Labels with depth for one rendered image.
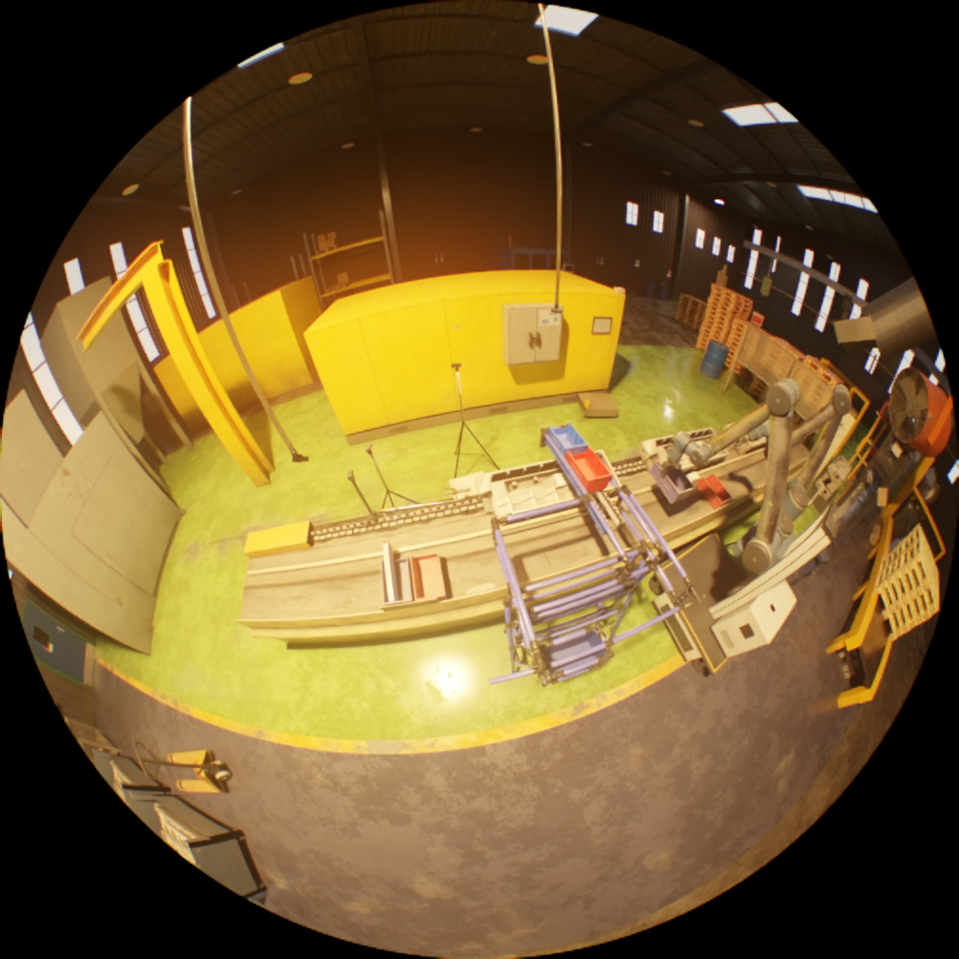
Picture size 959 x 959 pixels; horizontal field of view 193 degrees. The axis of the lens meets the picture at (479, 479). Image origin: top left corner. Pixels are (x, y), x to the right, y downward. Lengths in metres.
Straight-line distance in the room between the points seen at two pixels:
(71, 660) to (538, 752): 8.94
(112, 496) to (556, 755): 6.40
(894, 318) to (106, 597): 12.71
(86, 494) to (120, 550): 1.02
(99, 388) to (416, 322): 6.61
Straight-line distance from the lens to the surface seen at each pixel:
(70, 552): 5.40
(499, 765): 2.66
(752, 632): 2.61
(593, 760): 2.79
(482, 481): 2.07
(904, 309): 7.37
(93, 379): 7.54
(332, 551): 2.37
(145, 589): 5.80
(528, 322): 3.55
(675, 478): 2.42
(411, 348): 3.61
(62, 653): 8.94
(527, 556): 2.00
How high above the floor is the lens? 2.55
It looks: 49 degrees down
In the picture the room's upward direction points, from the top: 5 degrees counter-clockwise
